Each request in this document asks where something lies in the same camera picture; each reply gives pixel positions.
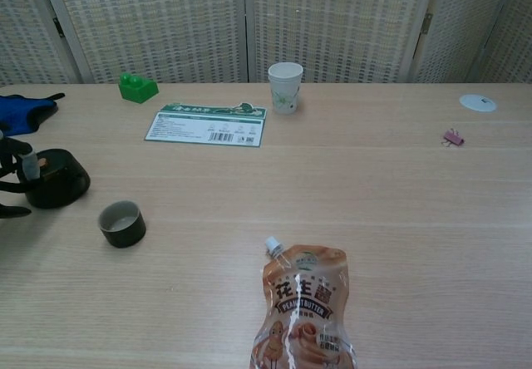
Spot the green toy building brick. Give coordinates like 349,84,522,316
118,72,160,105

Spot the peanut butter spout pouch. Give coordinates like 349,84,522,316
249,236,359,369

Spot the pink binder clip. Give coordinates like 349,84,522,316
441,128,466,149

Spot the woven folding screen panel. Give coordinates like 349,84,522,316
467,0,532,84
409,0,519,84
244,0,438,84
0,0,82,87
37,0,250,85

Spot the white round grommet cover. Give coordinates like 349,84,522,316
459,93,498,113

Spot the black teapot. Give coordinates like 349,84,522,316
16,148,91,209

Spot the dark ceramic teacup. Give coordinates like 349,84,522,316
97,200,147,248

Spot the white floral paper cup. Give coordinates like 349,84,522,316
267,61,304,116

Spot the blue black cloth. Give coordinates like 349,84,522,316
0,92,67,138

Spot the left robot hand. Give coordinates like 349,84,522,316
0,122,42,220

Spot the green white product card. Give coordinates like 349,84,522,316
144,101,268,149

